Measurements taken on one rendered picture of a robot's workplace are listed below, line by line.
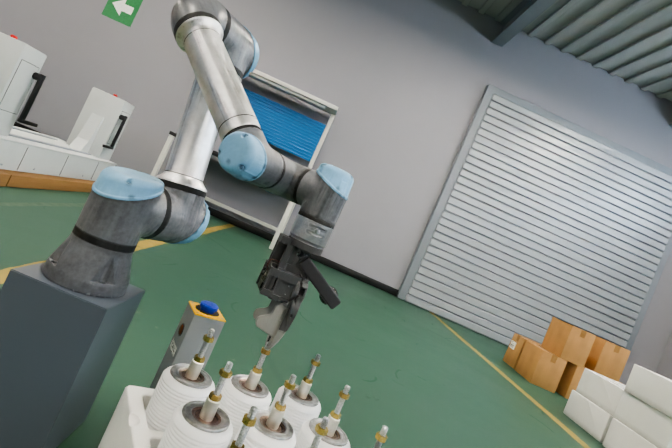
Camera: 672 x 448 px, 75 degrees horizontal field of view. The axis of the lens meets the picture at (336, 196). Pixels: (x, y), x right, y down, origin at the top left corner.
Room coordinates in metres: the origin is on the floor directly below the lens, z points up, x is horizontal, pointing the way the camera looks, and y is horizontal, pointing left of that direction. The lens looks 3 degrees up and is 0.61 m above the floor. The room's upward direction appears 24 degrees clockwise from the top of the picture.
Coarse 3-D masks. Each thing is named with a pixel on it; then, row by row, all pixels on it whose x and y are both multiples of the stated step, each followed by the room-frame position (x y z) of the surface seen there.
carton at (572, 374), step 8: (568, 368) 3.88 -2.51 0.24; (576, 368) 3.79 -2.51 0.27; (584, 368) 3.79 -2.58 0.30; (568, 376) 3.84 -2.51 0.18; (576, 376) 3.79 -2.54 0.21; (560, 384) 3.90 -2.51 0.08; (568, 384) 3.80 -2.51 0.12; (576, 384) 3.79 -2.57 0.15; (560, 392) 3.86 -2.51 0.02; (568, 392) 3.79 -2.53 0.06
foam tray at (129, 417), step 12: (132, 396) 0.78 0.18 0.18; (144, 396) 0.80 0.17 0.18; (120, 408) 0.78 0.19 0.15; (132, 408) 0.75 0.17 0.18; (144, 408) 0.81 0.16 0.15; (120, 420) 0.76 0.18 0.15; (132, 420) 0.73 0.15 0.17; (144, 420) 0.73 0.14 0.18; (108, 432) 0.79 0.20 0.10; (120, 432) 0.74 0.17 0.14; (132, 432) 0.69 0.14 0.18; (144, 432) 0.70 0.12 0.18; (156, 432) 0.72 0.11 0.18; (108, 444) 0.76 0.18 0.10; (120, 444) 0.71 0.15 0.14; (132, 444) 0.67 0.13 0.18; (144, 444) 0.68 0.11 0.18; (156, 444) 0.71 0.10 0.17; (228, 444) 0.77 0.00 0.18
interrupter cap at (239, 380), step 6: (234, 378) 0.84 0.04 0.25; (240, 378) 0.85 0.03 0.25; (246, 378) 0.86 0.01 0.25; (234, 384) 0.82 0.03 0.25; (240, 384) 0.83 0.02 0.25; (258, 384) 0.86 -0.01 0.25; (264, 384) 0.87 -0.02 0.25; (240, 390) 0.81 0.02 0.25; (246, 390) 0.81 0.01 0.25; (252, 390) 0.83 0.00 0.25; (258, 390) 0.84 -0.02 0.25; (264, 390) 0.85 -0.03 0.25; (252, 396) 0.81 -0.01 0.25; (258, 396) 0.81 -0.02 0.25; (264, 396) 0.82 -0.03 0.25
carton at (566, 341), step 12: (552, 324) 4.04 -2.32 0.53; (564, 324) 3.88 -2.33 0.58; (552, 336) 3.97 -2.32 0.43; (564, 336) 3.82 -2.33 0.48; (576, 336) 3.78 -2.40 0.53; (588, 336) 3.79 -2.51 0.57; (552, 348) 3.91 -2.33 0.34; (564, 348) 3.78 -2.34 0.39; (576, 348) 3.79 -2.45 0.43; (588, 348) 3.79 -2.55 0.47; (576, 360) 3.79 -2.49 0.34
